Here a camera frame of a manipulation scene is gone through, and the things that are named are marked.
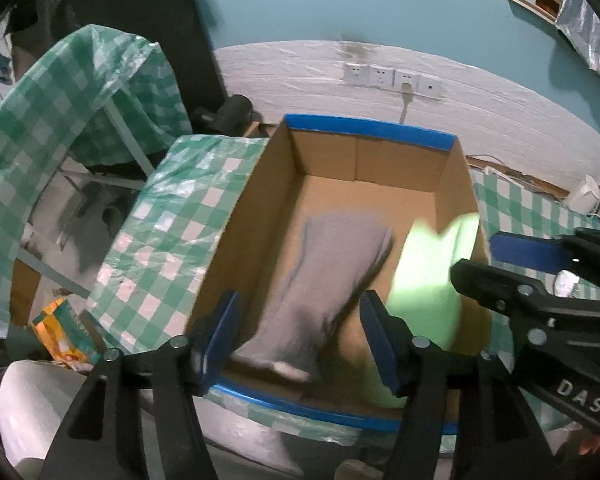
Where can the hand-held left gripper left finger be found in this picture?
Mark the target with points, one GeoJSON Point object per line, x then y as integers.
{"type": "Point", "coordinates": [225, 340]}

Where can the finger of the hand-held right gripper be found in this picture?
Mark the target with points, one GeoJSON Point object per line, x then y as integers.
{"type": "Point", "coordinates": [522, 255]}
{"type": "Point", "coordinates": [485, 280]}

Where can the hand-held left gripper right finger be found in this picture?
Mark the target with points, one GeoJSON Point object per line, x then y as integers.
{"type": "Point", "coordinates": [380, 340]}

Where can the light green soft cloth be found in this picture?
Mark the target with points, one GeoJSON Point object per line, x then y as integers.
{"type": "Point", "coordinates": [425, 280]}

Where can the grey sock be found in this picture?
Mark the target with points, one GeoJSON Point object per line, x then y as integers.
{"type": "Point", "coordinates": [325, 270]}

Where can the blue sided cardboard box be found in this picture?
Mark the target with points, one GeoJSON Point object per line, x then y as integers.
{"type": "Point", "coordinates": [330, 185]}

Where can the green checkered tablecloth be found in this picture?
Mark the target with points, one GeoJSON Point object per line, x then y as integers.
{"type": "Point", "coordinates": [180, 220]}

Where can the orange snack packet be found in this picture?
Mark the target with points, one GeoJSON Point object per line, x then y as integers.
{"type": "Point", "coordinates": [62, 330]}

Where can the white plastic roll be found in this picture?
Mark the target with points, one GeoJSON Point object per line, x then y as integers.
{"type": "Point", "coordinates": [35, 410]}

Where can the black cylindrical object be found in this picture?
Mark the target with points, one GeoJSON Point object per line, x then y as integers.
{"type": "Point", "coordinates": [232, 110]}

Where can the silver foil sheet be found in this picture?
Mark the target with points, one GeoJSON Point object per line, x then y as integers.
{"type": "Point", "coordinates": [587, 30]}

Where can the wooden strip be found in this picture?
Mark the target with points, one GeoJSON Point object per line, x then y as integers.
{"type": "Point", "coordinates": [530, 6]}

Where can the green checkered plastic sheet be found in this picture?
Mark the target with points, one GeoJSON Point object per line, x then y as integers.
{"type": "Point", "coordinates": [30, 110]}

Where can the dark cabinet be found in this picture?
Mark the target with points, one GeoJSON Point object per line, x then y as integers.
{"type": "Point", "coordinates": [145, 5]}

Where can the white wall socket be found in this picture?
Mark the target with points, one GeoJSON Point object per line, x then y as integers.
{"type": "Point", "coordinates": [431, 87]}
{"type": "Point", "coordinates": [381, 77]}
{"type": "Point", "coordinates": [355, 73]}
{"type": "Point", "coordinates": [406, 79]}

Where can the grey metal frame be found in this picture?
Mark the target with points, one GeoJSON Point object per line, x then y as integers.
{"type": "Point", "coordinates": [130, 145]}

